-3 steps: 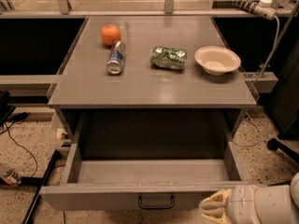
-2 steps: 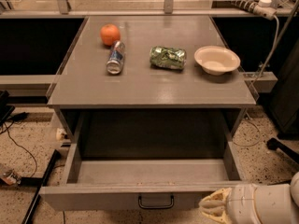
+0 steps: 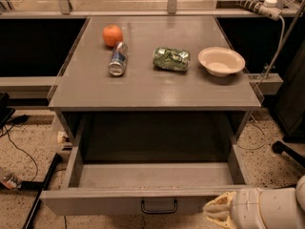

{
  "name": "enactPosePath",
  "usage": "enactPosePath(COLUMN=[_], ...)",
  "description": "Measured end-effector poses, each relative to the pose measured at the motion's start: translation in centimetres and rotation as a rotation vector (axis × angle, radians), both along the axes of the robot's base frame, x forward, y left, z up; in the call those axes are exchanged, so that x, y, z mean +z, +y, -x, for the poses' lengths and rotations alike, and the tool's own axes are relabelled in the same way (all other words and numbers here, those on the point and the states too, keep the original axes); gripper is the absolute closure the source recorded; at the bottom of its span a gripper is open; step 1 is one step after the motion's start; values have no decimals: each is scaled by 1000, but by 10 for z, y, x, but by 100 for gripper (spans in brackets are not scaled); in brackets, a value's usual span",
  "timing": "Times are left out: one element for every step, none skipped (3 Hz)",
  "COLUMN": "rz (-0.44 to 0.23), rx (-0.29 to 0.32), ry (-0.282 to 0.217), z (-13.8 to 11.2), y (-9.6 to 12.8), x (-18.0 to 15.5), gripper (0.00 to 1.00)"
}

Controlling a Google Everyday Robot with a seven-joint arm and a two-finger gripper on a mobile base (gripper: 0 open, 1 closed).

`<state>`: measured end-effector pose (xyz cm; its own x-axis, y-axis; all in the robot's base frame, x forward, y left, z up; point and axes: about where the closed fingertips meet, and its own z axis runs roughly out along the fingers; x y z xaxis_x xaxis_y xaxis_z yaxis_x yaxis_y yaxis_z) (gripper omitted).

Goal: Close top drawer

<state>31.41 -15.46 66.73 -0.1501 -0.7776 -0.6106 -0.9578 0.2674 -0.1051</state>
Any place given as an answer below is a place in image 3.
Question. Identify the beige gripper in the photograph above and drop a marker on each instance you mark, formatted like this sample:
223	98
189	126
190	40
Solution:
247	208

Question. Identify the grey top drawer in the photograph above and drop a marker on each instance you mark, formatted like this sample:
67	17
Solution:
118	159

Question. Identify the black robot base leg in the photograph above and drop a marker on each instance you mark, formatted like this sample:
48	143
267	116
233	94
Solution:
279	148

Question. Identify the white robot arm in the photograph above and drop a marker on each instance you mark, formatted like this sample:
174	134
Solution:
256	208

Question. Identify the grey cabinet counter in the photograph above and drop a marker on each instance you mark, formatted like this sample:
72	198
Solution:
86	85

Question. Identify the white paper bowl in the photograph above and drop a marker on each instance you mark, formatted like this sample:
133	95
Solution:
221	62

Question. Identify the crushed green soda can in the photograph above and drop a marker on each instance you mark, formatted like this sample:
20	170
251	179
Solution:
171	59

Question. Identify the blue silver soda can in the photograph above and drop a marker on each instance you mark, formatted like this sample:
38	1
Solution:
119	59

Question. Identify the orange fruit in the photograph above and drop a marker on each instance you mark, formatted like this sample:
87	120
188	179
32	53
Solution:
111	35

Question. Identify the white power strip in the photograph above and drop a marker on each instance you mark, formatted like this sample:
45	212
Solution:
266	8

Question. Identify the small red floor device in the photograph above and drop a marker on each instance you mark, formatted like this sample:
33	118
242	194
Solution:
9	179

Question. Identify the black box at left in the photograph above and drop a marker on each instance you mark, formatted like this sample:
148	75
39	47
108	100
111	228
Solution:
5	111

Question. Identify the black top drawer handle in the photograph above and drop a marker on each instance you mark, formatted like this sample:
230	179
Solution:
159	207

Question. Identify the black metal floor frame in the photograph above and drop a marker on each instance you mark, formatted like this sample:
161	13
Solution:
39	187

